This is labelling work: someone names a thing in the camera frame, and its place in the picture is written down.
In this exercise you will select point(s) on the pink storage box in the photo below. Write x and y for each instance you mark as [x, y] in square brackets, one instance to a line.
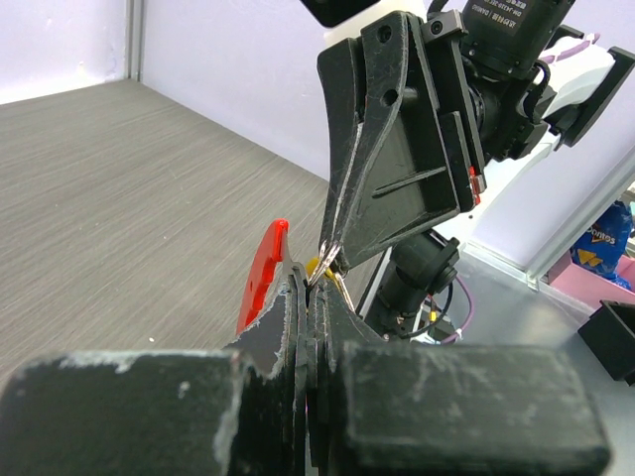
[587, 287]

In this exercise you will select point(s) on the black plastic box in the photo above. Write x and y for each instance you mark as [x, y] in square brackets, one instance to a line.
[609, 335]

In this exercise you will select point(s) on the silver keys with yellow tag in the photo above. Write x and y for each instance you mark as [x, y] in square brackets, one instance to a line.
[320, 267]

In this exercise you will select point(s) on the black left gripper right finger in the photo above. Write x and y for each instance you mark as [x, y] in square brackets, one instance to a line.
[386, 408]

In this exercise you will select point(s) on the blue chips bag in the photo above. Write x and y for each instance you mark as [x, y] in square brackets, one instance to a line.
[600, 248]

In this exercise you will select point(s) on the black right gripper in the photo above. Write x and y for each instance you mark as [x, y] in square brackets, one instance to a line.
[384, 94]

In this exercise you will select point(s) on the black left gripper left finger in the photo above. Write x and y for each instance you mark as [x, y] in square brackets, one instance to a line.
[239, 410]

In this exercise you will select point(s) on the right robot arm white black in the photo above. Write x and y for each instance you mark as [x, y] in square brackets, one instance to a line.
[537, 85]

